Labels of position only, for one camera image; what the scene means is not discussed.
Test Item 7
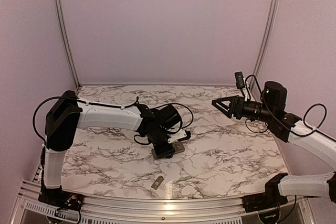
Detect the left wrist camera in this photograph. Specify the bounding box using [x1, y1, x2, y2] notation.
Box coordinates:
[167, 130, 191, 144]

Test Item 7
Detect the left aluminium frame post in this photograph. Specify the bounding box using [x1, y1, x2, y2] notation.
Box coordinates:
[54, 0, 81, 90]

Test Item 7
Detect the aluminium frame post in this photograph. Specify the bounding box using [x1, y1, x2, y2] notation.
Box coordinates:
[253, 0, 279, 78]
[54, 0, 81, 90]

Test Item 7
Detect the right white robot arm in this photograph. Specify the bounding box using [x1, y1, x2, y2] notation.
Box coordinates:
[212, 81, 335, 207]

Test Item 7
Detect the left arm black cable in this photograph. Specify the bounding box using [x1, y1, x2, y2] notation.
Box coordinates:
[33, 95, 195, 146]

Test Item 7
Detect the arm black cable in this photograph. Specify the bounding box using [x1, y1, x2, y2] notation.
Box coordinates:
[244, 74, 329, 137]
[33, 95, 195, 146]

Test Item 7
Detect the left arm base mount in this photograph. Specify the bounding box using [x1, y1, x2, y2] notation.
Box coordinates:
[38, 189, 84, 211]

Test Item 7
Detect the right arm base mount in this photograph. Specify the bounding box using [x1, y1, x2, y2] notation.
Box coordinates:
[242, 192, 288, 212]

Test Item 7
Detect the right aluminium frame post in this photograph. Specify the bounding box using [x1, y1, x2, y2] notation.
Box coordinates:
[253, 0, 279, 78]

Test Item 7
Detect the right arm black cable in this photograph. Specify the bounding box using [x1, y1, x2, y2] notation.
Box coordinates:
[244, 74, 329, 137]

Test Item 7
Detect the front aluminium rail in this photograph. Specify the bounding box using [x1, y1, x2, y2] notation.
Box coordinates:
[13, 182, 316, 224]

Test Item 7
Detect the grey remote control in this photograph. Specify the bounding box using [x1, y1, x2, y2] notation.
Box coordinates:
[151, 141, 186, 159]

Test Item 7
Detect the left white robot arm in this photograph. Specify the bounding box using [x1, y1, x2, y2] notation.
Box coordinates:
[41, 90, 190, 206]

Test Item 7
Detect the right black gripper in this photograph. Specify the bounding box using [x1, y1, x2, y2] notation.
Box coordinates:
[212, 95, 275, 123]

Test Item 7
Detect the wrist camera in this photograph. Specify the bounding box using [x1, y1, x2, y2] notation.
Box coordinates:
[167, 130, 191, 144]
[234, 71, 251, 100]

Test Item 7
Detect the grey battery cover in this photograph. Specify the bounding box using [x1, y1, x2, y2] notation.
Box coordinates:
[151, 176, 164, 190]

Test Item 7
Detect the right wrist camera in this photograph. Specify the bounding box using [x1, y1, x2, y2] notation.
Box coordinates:
[234, 71, 251, 100]

